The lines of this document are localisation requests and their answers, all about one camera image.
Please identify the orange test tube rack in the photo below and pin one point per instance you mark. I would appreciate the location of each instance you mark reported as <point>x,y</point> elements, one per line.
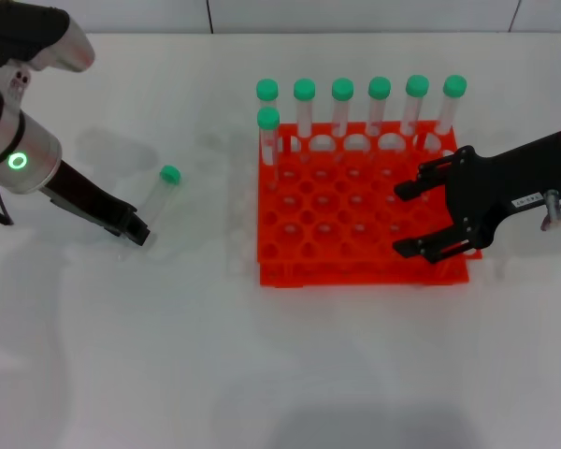
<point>336,215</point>

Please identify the green-capped clear test tube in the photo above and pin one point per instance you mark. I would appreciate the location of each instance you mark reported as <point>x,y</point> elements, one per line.
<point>417,85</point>
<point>342,89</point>
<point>379,87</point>
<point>268,118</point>
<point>455,85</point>
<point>304,89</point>
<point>267,89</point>
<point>161,196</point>

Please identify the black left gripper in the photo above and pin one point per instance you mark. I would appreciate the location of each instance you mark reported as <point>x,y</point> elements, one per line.
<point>89,198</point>

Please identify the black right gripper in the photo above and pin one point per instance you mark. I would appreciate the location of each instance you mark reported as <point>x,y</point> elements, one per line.
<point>495,182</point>

